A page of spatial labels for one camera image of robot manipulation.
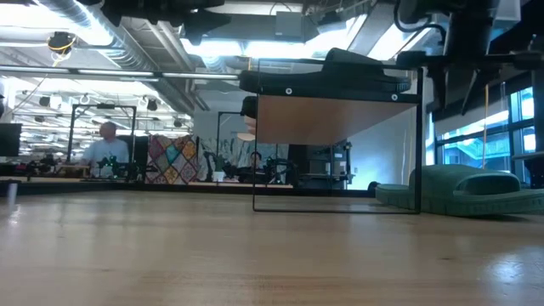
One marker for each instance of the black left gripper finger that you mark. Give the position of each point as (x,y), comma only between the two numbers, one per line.
(200,25)

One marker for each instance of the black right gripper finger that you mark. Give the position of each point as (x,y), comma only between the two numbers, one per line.
(441,85)
(472,85)

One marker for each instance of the black slide sandal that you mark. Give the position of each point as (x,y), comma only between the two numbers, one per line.
(340,72)
(250,108)

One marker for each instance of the pink slide sandal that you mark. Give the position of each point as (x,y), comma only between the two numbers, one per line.
(248,137)

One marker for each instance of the black gantry pole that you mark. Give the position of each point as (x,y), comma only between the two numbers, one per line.
(539,127)

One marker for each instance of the grey ceiling box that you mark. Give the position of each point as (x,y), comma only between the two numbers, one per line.
(293,25)

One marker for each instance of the colourful patchwork panel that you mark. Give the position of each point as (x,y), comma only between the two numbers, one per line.
(172,159)

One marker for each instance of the seated person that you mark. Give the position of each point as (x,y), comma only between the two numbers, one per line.
(256,163)

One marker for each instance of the standing person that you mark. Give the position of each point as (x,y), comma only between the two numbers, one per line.
(106,153)

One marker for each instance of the black screen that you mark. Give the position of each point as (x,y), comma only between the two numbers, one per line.
(10,140)

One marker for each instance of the black workstation frame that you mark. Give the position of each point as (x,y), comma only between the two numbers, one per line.
(105,106)

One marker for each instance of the wooden shelf with black frame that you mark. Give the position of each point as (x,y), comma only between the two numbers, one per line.
(331,121)

